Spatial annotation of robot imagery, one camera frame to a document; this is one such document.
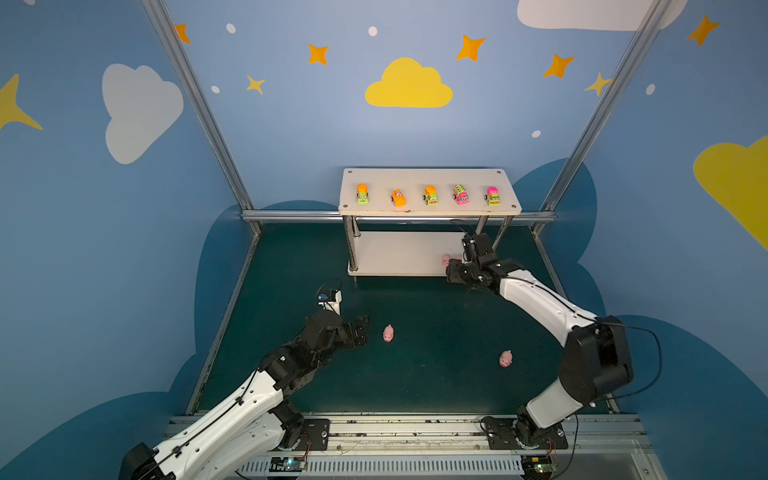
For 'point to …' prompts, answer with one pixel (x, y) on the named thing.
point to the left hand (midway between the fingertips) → (360, 320)
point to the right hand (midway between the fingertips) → (459, 271)
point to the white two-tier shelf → (419, 193)
